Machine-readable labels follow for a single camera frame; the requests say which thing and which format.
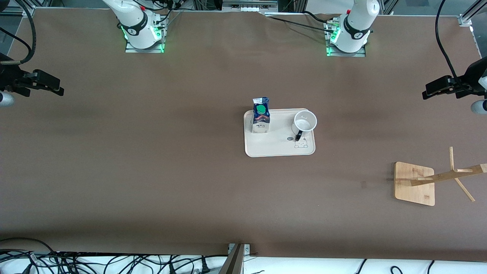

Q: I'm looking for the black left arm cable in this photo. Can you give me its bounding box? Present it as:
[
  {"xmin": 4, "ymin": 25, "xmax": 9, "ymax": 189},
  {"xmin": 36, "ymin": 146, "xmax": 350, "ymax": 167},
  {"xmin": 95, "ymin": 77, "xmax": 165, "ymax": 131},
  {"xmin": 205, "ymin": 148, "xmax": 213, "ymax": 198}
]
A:
[{"xmin": 435, "ymin": 0, "xmax": 459, "ymax": 78}]

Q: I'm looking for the grey metal beam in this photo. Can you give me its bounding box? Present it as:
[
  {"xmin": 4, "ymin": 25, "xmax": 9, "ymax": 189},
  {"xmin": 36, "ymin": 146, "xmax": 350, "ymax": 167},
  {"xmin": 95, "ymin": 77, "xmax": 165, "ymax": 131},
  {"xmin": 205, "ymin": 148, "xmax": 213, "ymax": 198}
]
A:
[{"xmin": 219, "ymin": 244, "xmax": 244, "ymax": 274}]

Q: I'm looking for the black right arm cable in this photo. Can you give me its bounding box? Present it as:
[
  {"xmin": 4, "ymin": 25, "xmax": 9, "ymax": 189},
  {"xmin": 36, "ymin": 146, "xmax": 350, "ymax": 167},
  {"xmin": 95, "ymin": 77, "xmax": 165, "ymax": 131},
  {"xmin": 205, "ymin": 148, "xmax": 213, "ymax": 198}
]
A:
[{"xmin": 0, "ymin": 0, "xmax": 37, "ymax": 65}]

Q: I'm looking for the aluminium frame profile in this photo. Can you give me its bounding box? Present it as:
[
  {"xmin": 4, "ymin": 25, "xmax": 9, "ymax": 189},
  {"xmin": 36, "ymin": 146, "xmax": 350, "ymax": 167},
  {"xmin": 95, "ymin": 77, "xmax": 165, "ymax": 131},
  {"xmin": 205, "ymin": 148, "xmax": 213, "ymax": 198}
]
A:
[
  {"xmin": 458, "ymin": 0, "xmax": 487, "ymax": 27},
  {"xmin": 0, "ymin": 6, "xmax": 35, "ymax": 16}
]

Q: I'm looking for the thin black cable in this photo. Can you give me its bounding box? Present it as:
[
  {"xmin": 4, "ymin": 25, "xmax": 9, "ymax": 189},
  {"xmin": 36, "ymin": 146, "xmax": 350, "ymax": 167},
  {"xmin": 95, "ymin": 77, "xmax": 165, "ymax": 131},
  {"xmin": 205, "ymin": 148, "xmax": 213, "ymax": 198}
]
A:
[
  {"xmin": 302, "ymin": 11, "xmax": 337, "ymax": 23},
  {"xmin": 264, "ymin": 16, "xmax": 331, "ymax": 30}
]

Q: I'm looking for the wooden cup rack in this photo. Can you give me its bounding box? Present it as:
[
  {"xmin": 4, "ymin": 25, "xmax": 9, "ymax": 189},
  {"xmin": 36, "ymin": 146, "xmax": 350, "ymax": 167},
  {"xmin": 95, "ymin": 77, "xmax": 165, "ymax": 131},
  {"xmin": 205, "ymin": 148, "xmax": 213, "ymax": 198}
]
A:
[{"xmin": 394, "ymin": 147, "xmax": 487, "ymax": 207}]

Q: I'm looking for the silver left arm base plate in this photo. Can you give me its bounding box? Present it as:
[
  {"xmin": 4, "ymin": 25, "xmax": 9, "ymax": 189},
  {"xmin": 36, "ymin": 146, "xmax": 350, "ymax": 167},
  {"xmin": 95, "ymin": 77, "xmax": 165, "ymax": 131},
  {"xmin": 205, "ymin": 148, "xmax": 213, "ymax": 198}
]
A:
[{"xmin": 326, "ymin": 43, "xmax": 366, "ymax": 57}]

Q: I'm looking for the brown table cover sheet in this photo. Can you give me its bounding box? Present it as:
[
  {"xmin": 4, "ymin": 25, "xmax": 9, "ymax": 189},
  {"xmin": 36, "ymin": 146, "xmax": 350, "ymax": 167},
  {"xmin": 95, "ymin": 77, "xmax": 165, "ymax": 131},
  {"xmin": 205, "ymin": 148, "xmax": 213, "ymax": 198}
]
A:
[{"xmin": 0, "ymin": 8, "xmax": 487, "ymax": 263}]

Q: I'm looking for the cream tray with rabbit print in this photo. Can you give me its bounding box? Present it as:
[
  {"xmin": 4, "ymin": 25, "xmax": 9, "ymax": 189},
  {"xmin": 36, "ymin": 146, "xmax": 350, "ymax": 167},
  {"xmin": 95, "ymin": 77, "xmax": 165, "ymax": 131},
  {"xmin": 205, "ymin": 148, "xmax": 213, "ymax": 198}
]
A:
[{"xmin": 243, "ymin": 108, "xmax": 316, "ymax": 158}]

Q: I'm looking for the grey power strip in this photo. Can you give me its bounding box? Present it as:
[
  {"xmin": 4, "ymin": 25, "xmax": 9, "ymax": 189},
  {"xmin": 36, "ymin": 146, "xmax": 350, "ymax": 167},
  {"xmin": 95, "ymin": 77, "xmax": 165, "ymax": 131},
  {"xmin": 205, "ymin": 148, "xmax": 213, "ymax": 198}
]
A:
[{"xmin": 223, "ymin": 0, "xmax": 278, "ymax": 12}]

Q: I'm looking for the white smiley mug black handle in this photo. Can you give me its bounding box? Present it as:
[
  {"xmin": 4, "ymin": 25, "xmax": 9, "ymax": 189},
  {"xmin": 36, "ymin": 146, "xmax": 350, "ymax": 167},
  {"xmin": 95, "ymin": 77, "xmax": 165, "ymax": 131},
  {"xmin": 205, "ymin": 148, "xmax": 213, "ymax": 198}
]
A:
[{"xmin": 292, "ymin": 110, "xmax": 317, "ymax": 142}]

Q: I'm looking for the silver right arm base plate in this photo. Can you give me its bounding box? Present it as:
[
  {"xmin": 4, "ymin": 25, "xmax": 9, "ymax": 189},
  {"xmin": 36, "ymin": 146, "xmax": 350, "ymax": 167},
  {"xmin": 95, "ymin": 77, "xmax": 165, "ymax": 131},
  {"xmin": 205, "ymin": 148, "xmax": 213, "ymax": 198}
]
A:
[{"xmin": 126, "ymin": 38, "xmax": 165, "ymax": 54}]

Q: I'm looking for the blue milk carton green cap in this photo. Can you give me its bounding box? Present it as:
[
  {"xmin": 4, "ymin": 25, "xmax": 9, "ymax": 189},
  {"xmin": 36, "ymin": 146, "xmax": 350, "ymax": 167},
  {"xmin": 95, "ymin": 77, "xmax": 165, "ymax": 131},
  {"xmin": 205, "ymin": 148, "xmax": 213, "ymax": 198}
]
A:
[{"xmin": 251, "ymin": 97, "xmax": 271, "ymax": 134}]

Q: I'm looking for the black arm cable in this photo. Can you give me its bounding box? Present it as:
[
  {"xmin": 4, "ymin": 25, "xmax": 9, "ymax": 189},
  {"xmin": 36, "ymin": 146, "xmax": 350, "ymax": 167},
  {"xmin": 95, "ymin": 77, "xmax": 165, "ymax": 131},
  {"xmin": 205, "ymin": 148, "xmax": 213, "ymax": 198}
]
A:
[
  {"xmin": 435, "ymin": 0, "xmax": 459, "ymax": 78},
  {"xmin": 0, "ymin": 0, "xmax": 37, "ymax": 65}
]

